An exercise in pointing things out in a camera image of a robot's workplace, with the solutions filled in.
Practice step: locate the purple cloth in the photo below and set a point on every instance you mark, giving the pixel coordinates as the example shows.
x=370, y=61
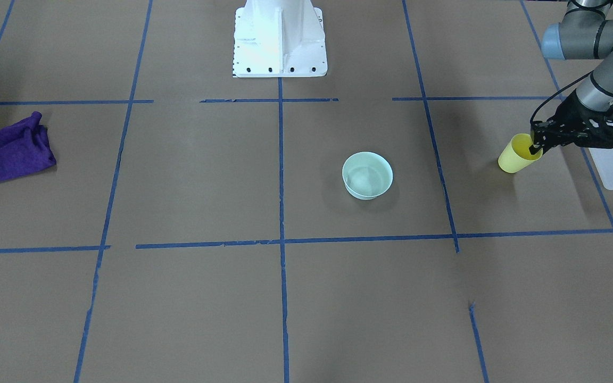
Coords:
x=24, y=148

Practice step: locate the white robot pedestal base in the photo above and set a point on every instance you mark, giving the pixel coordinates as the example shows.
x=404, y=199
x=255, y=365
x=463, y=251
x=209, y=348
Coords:
x=279, y=39

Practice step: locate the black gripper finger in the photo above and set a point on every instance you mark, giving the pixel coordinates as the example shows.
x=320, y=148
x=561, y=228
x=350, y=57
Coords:
x=535, y=149

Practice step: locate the yellow plastic cup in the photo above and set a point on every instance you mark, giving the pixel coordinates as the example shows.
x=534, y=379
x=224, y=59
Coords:
x=515, y=156

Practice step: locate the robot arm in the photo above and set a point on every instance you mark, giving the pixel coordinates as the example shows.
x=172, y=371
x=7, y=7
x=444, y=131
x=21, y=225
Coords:
x=585, y=33

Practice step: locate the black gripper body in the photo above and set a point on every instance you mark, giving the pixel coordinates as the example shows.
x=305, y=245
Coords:
x=571, y=116

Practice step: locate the light green bowl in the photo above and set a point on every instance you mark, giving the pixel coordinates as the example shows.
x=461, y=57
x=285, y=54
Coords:
x=367, y=175

